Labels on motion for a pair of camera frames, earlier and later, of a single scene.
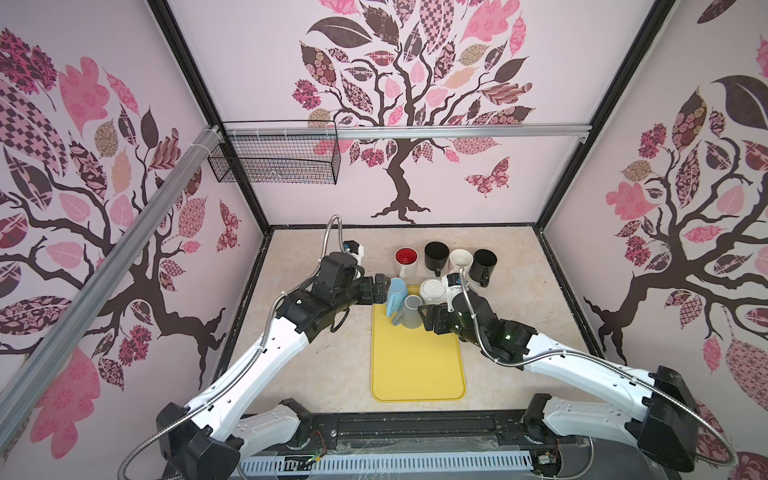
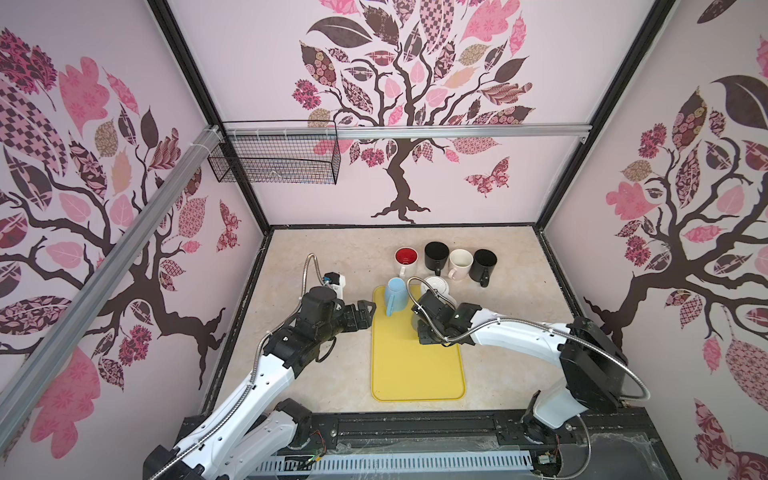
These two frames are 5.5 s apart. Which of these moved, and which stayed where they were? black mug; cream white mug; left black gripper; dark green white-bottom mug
Moved: left black gripper
Stayed: dark green white-bottom mug; black mug; cream white mug
